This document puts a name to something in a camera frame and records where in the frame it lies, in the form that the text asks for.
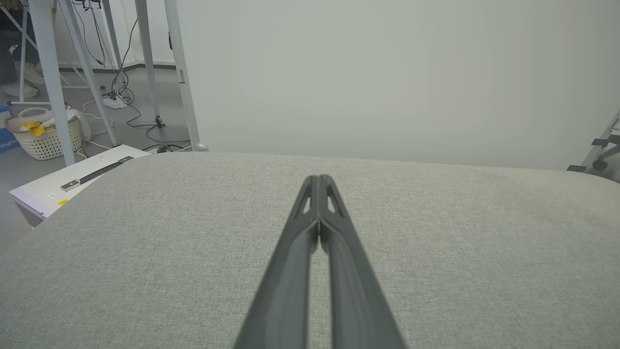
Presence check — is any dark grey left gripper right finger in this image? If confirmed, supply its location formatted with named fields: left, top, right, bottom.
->
left=320, top=175, right=406, bottom=349

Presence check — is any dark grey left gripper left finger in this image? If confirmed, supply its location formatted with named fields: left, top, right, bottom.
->
left=233, top=175, right=319, bottom=349

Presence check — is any grey fabric sofa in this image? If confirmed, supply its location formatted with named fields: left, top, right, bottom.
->
left=0, top=151, right=620, bottom=349

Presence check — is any white equipment box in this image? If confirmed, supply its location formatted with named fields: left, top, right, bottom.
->
left=9, top=144, right=151, bottom=228

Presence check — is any white table leg with clamp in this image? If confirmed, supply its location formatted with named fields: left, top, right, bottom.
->
left=134, top=0, right=165, bottom=128

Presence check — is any white plastic laundry basket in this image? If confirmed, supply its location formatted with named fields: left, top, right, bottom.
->
left=5, top=108, right=84, bottom=161

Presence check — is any thin white table leg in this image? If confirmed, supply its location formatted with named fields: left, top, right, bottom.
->
left=101, top=0, right=127, bottom=85

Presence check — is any slanted grey table leg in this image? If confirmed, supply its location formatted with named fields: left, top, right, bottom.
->
left=59, top=0, right=121, bottom=147

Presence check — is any blue cardboard box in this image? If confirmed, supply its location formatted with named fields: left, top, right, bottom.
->
left=0, top=107, right=21, bottom=154

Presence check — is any thick white table leg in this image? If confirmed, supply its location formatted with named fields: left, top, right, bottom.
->
left=28, top=0, right=76, bottom=167

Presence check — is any white sneaker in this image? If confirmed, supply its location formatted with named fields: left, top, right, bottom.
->
left=19, top=62, right=47, bottom=86
left=1, top=81, right=39, bottom=99

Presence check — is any black strap box handle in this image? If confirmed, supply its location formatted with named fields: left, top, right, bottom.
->
left=61, top=156, right=135, bottom=192

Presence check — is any white partition post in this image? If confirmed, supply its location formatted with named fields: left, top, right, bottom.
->
left=164, top=0, right=210, bottom=152

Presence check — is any white floor cable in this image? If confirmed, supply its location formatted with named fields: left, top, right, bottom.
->
left=77, top=96, right=117, bottom=159

